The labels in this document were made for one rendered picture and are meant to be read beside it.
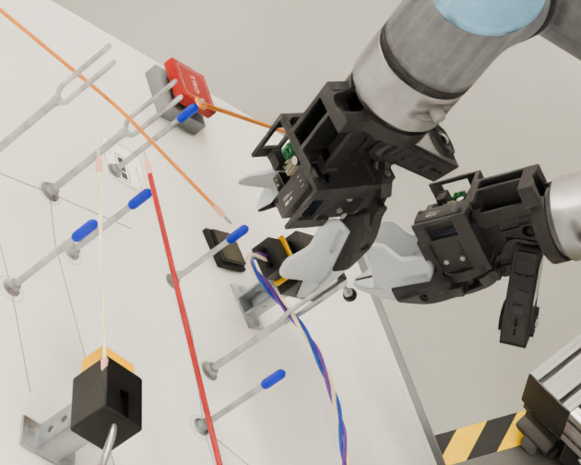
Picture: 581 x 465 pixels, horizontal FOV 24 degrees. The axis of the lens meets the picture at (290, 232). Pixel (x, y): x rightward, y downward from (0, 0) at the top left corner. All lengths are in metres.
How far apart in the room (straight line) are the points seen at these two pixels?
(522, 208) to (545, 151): 1.56
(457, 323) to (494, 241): 1.28
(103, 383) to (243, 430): 0.27
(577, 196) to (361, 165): 0.22
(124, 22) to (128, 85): 1.63
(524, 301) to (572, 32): 0.33
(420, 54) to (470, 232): 0.29
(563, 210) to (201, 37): 1.81
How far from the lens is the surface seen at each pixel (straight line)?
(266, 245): 1.13
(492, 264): 1.19
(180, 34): 2.88
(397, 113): 0.94
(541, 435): 2.31
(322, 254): 1.06
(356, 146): 0.99
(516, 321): 1.23
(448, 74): 0.91
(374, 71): 0.94
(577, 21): 0.96
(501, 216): 1.17
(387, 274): 1.23
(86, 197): 1.11
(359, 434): 1.26
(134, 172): 1.19
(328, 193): 0.98
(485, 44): 0.90
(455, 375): 2.41
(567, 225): 1.15
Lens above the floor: 2.11
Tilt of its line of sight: 56 degrees down
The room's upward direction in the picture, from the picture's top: straight up
